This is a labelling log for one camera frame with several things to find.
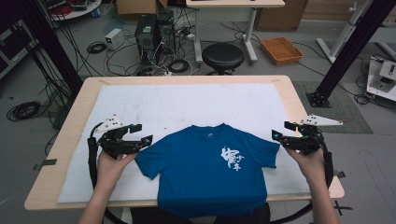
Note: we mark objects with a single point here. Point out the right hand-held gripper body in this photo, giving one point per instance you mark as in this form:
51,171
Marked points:
311,140

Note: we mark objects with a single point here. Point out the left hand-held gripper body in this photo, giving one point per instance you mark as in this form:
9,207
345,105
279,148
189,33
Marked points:
112,143

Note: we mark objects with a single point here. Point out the blue t-shirt with white print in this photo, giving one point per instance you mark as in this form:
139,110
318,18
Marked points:
199,174

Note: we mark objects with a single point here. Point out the person's right hand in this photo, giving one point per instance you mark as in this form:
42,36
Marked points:
306,165

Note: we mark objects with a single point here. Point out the person's left hand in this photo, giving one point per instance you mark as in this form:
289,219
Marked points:
112,169

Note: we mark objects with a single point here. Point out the grey floor mat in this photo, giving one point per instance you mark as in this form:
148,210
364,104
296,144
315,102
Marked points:
342,109

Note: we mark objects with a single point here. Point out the white table mat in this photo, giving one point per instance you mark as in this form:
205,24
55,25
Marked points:
186,102

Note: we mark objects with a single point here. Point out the person's dark pants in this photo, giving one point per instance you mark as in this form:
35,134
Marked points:
146,216

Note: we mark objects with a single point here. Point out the orange plastic tray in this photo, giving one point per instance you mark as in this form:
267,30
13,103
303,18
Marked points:
281,49

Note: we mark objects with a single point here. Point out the small white power supply box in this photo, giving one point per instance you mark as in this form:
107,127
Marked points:
114,38

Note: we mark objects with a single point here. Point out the black computer tower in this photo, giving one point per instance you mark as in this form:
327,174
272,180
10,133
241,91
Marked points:
145,34
166,32

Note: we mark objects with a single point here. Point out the white device on board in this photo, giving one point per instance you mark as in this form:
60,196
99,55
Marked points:
384,76

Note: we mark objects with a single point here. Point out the black round stool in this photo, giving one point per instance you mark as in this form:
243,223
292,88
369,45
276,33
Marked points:
222,56

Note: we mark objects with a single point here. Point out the white metal stand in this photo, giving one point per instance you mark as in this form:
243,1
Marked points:
342,34

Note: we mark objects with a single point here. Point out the large cardboard box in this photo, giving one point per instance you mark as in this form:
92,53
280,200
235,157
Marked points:
281,15

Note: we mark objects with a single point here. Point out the round white table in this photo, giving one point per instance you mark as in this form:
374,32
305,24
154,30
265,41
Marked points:
76,8

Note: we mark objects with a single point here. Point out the white desk with legs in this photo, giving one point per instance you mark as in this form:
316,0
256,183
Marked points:
236,3

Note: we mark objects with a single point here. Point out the black metal frame post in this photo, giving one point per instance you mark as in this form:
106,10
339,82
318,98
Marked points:
46,40
355,53

